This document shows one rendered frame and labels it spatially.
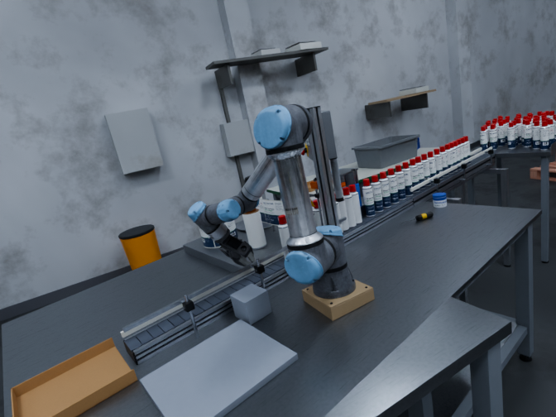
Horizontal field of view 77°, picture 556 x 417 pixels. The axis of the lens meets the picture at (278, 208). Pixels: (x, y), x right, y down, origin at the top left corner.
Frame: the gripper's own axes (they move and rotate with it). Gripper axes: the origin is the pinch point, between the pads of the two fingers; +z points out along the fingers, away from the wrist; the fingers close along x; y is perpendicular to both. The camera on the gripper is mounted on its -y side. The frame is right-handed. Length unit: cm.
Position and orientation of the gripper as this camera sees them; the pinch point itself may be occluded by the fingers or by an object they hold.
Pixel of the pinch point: (254, 265)
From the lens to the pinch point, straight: 146.2
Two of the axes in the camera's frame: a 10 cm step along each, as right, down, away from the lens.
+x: -5.6, 7.4, -3.7
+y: -6.2, -0.8, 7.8
